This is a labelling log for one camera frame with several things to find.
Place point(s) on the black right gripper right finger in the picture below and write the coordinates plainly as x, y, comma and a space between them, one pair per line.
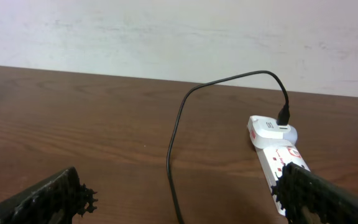
307, 198

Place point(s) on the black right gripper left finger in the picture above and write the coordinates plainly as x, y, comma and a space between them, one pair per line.
56, 199

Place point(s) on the white charger adapter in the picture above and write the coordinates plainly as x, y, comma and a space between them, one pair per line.
265, 131

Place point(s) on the white power strip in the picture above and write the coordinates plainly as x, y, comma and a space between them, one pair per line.
273, 158

